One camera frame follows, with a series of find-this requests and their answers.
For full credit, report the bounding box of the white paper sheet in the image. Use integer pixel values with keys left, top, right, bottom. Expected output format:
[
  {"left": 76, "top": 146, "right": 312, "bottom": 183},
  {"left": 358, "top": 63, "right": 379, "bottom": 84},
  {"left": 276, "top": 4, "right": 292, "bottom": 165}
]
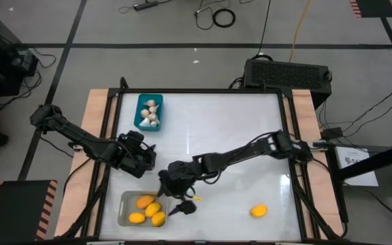
[{"left": 335, "top": 145, "right": 380, "bottom": 187}]

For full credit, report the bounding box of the coiled black cable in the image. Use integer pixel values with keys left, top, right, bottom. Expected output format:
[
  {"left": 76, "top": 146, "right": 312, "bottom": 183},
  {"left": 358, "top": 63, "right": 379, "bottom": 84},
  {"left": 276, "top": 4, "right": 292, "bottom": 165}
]
[{"left": 211, "top": 8, "right": 237, "bottom": 29}]

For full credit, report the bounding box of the small black box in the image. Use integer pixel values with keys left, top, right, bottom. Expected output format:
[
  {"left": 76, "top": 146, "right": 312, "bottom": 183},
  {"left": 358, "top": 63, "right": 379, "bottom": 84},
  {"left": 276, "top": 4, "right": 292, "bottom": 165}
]
[{"left": 320, "top": 127, "right": 345, "bottom": 140}]

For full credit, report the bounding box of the black computer case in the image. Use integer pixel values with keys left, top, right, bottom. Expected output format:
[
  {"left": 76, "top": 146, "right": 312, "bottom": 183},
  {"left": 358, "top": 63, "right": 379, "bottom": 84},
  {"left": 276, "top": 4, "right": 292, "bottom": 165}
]
[{"left": 242, "top": 58, "right": 333, "bottom": 110}]

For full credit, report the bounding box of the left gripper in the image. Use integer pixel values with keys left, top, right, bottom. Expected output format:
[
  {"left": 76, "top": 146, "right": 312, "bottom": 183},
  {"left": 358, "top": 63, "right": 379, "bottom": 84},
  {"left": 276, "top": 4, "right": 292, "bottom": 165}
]
[{"left": 116, "top": 130, "right": 158, "bottom": 179}]

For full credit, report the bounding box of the black power strip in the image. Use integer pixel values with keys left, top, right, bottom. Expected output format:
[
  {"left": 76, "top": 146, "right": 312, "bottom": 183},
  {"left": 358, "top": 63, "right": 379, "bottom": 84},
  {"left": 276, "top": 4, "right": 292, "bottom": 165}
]
[{"left": 133, "top": 0, "right": 159, "bottom": 12}]

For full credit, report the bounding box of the yellow lemon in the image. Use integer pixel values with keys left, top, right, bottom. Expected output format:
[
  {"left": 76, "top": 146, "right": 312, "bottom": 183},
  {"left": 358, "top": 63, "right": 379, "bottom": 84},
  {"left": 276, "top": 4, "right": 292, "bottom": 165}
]
[
  {"left": 151, "top": 211, "right": 167, "bottom": 228},
  {"left": 144, "top": 201, "right": 162, "bottom": 218},
  {"left": 128, "top": 212, "right": 146, "bottom": 225},
  {"left": 250, "top": 204, "right": 269, "bottom": 218}
]

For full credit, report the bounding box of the black mat striped edge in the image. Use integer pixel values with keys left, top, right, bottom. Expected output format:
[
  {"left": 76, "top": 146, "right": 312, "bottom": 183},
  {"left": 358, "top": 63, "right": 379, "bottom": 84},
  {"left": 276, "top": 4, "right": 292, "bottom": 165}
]
[
  {"left": 348, "top": 0, "right": 392, "bottom": 18},
  {"left": 0, "top": 179, "right": 59, "bottom": 245}
]

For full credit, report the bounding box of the teal plastic basket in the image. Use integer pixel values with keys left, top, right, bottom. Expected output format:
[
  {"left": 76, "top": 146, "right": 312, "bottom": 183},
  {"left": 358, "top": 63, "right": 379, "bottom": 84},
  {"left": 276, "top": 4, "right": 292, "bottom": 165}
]
[{"left": 133, "top": 94, "right": 164, "bottom": 132}]

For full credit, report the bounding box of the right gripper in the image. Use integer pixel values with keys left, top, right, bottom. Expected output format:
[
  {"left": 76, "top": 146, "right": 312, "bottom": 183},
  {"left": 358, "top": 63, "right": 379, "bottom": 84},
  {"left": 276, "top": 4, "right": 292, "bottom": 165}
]
[{"left": 154, "top": 159, "right": 201, "bottom": 218}]

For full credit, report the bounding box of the black metal table frame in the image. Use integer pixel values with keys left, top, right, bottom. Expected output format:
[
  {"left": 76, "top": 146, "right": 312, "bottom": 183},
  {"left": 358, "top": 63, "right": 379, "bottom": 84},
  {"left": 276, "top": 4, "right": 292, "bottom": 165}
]
[{"left": 59, "top": 76, "right": 350, "bottom": 245}]

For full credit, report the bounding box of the orange citrus fruit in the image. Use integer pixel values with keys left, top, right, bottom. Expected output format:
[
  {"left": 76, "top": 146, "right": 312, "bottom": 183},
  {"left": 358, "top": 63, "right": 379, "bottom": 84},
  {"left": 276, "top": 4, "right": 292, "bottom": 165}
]
[{"left": 135, "top": 195, "right": 156, "bottom": 210}]

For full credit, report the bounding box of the yellow cable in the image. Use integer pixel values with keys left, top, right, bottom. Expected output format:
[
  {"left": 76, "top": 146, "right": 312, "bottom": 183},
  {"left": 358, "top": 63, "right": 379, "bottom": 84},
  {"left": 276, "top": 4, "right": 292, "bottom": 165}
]
[{"left": 289, "top": 0, "right": 312, "bottom": 63}]

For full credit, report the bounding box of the thin black floor cable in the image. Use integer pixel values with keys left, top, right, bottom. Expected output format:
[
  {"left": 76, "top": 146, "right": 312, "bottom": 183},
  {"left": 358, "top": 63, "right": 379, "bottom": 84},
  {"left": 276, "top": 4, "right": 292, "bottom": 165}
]
[{"left": 193, "top": 0, "right": 217, "bottom": 31}]

